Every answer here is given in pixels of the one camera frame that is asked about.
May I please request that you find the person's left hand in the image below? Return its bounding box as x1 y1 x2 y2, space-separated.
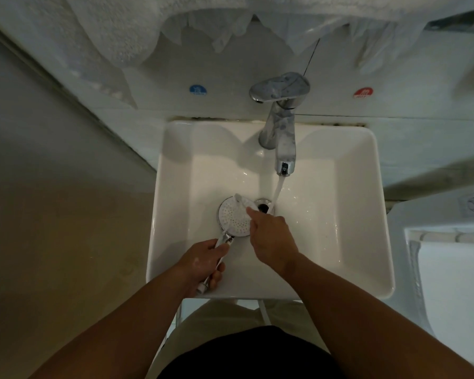
177 238 231 300

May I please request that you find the person's right hand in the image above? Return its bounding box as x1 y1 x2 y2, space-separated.
246 207 301 279

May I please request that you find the chrome shower head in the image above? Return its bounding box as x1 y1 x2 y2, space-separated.
195 195 258 295

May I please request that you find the white toothbrush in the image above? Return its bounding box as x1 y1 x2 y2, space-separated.
234 194 258 213

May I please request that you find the white ceramic sink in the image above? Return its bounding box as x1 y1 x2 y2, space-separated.
146 120 396 301

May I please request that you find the chrome sink faucet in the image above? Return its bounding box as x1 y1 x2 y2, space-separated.
249 72 311 176

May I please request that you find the person's right forearm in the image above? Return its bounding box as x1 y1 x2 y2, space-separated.
282 252 474 379

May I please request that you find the person's left forearm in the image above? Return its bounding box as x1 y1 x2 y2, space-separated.
29 268 198 379

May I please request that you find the black shirt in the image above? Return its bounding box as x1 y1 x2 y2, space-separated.
157 325 344 379

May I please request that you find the white toilet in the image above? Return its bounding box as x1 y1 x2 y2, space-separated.
387 181 474 352

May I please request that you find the white hanging towel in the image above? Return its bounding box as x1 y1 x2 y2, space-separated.
59 0 474 69

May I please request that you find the thin black cord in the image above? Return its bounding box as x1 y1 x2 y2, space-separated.
304 38 321 75

